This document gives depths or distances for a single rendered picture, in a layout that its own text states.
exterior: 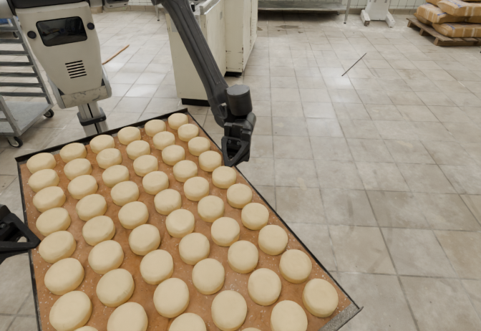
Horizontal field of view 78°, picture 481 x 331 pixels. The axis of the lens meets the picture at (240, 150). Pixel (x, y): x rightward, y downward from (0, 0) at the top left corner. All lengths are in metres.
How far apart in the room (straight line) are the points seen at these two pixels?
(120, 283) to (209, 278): 0.13
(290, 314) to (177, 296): 0.16
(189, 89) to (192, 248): 2.41
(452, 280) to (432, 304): 0.20
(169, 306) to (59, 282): 0.17
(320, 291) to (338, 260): 1.26
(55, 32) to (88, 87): 0.22
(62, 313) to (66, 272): 0.06
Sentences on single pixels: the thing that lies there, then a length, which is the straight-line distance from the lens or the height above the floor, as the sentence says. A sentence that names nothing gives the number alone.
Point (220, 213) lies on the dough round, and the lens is 0.55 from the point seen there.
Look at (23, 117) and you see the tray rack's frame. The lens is 3.01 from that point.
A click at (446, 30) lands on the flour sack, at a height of 0.20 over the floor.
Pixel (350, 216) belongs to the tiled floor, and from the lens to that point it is 1.96.
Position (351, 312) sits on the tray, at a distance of 0.52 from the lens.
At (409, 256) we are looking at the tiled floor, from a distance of 1.91.
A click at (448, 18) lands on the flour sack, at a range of 5.45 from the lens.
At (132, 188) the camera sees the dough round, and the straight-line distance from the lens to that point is 0.61.
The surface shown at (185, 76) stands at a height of 0.31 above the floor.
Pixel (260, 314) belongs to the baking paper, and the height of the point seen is 0.97.
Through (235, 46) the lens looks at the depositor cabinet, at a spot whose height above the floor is 0.37.
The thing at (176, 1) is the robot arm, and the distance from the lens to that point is 0.85.
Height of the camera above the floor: 1.42
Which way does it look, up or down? 38 degrees down
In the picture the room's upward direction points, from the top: straight up
